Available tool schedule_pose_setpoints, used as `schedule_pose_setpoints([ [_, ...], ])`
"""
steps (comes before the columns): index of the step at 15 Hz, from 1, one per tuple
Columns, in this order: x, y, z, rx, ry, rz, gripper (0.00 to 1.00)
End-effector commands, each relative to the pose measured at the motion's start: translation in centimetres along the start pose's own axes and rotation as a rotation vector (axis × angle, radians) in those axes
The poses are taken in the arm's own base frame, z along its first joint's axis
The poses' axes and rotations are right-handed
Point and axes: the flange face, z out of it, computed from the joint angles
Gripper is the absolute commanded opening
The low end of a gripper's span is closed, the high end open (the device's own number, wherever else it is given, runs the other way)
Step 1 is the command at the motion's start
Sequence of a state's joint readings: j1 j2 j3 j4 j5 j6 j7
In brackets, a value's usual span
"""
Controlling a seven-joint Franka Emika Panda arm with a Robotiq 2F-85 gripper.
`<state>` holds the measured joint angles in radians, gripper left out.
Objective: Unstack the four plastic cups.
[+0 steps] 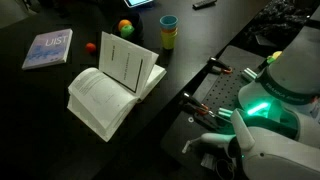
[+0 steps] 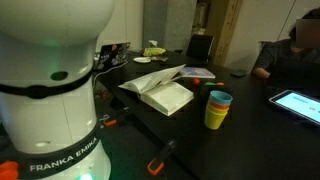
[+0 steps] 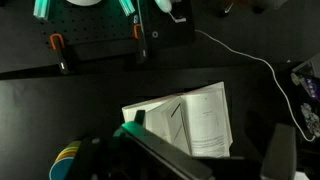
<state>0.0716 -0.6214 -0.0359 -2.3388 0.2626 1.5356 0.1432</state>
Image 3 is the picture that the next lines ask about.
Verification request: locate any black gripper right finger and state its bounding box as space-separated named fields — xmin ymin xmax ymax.
xmin=260 ymin=124 xmax=297 ymax=180

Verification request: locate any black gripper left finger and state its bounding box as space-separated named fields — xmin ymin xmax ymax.
xmin=65 ymin=137 xmax=106 ymax=180

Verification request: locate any lime green plastic cup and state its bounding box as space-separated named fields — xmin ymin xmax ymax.
xmin=65 ymin=140 xmax=81 ymax=149

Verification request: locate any yellow plastic cup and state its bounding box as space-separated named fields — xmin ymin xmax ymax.
xmin=58 ymin=146 xmax=79 ymax=156

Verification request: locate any orange plastic cup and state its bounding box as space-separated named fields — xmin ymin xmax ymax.
xmin=55 ymin=150 xmax=78 ymax=162

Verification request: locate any blue plastic cup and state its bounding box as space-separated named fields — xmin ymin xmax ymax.
xmin=49 ymin=157 xmax=74 ymax=180

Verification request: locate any laptop with stickers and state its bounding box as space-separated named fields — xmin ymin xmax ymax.
xmin=291 ymin=53 xmax=320 ymax=138

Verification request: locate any open white book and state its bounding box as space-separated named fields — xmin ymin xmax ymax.
xmin=122 ymin=82 xmax=233 ymax=158

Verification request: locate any black orange clamp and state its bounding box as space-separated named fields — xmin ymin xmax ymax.
xmin=133 ymin=15 xmax=147 ymax=63
xmin=49 ymin=33 xmax=69 ymax=74

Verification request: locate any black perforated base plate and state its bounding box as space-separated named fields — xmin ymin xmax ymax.
xmin=39 ymin=0 xmax=195 ymax=61

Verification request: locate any white cable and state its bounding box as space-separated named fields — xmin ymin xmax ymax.
xmin=168 ymin=12 xmax=316 ymax=143

